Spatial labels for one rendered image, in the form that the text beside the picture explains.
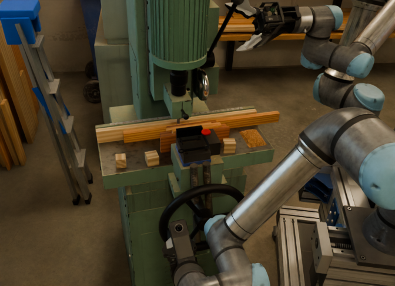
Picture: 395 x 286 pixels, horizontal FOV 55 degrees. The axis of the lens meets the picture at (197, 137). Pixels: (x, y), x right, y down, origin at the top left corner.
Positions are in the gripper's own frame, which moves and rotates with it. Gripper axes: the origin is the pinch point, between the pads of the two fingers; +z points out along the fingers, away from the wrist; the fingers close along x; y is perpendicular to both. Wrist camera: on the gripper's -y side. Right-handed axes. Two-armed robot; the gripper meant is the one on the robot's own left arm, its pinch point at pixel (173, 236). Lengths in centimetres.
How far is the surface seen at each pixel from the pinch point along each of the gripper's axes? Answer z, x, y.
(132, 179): 19.0, -8.1, -14.5
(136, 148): 28.0, -4.6, -22.8
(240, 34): 209, 105, -70
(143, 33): 33, 5, -61
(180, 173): 8.5, 6.1, -15.6
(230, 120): 31, 31, -26
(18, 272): 93, -72, 39
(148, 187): 21.5, -3.5, -9.9
